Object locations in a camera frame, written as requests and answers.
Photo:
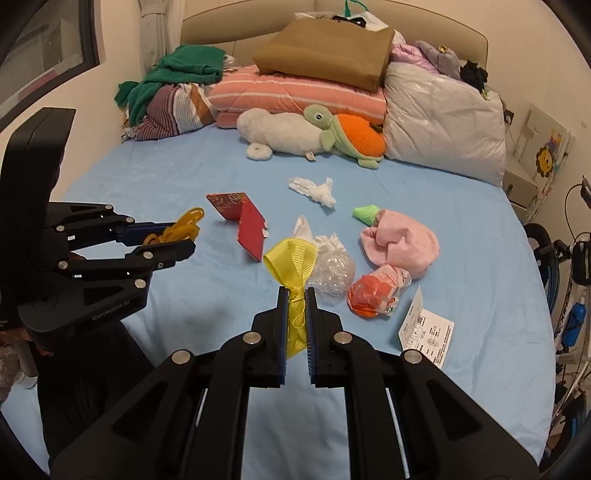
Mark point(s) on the lion picture board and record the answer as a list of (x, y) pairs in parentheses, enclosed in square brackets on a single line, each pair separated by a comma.
[(542, 149)]

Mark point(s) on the orange plastic wrapper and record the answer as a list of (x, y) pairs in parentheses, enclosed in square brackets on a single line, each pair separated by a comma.
[(378, 293)]

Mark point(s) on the beige bed headboard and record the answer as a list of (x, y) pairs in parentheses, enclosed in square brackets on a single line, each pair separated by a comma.
[(240, 27)]

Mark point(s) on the clear plastic bag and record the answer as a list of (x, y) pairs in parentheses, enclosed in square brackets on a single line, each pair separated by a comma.
[(332, 276)]

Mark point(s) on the striped bundled blanket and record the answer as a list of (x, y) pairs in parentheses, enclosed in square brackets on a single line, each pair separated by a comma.
[(174, 110)]

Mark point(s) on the bicycle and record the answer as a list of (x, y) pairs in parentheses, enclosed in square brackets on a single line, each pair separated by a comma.
[(564, 268)]

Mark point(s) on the white plush toy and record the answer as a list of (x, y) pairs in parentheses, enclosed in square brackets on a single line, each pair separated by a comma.
[(269, 133)]

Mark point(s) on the purple clothes pile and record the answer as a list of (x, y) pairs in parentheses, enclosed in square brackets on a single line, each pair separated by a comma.
[(441, 60)]

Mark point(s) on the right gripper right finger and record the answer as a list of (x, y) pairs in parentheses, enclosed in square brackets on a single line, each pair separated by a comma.
[(406, 418)]

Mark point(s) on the brown paper bag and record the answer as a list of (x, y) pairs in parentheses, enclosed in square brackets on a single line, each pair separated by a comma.
[(325, 49)]

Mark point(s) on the white crumpled tissue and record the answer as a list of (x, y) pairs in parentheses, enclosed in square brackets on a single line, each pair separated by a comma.
[(319, 193)]

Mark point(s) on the grey silver pillow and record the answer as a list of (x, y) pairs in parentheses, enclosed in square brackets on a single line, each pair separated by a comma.
[(438, 122)]

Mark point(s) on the red envelope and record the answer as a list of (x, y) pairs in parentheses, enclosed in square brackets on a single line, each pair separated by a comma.
[(252, 228)]

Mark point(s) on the green orange turtle plush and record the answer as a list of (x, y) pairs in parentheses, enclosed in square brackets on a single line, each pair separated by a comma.
[(351, 135)]

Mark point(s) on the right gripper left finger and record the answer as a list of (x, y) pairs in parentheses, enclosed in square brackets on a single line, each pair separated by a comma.
[(186, 419)]

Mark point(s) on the green sock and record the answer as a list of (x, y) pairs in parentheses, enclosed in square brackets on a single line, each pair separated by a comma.
[(367, 214)]

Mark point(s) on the pink fabric cloth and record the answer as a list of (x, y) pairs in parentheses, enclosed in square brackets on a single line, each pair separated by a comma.
[(401, 242)]

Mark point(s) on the pink striped pillow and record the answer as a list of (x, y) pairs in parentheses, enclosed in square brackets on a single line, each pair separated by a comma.
[(247, 88)]

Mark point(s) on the yellow ribbon bow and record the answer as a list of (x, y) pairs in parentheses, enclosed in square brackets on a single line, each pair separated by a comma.
[(291, 262)]

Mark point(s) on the light blue bed sheet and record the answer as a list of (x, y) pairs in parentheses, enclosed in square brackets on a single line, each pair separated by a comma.
[(485, 280)]

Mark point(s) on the dark framed window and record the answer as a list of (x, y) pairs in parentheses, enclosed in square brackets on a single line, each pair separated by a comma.
[(43, 45)]

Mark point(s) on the white paper label card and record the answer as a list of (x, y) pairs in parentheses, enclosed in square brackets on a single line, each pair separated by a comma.
[(426, 332)]

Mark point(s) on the white bag with green handle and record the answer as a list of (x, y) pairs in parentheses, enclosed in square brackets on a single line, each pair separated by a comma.
[(364, 18)]

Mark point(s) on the grey curtain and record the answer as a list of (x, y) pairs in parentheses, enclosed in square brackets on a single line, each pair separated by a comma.
[(160, 24)]

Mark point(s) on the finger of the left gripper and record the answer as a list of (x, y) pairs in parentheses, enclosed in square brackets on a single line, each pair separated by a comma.
[(66, 295), (87, 224)]

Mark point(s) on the small white tissue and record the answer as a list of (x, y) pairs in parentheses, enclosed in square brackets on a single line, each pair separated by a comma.
[(327, 246)]

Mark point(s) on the white bedside table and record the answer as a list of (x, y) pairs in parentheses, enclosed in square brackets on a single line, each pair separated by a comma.
[(519, 188)]

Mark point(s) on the green knit sweater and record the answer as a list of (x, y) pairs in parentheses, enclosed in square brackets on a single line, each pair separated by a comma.
[(186, 64)]

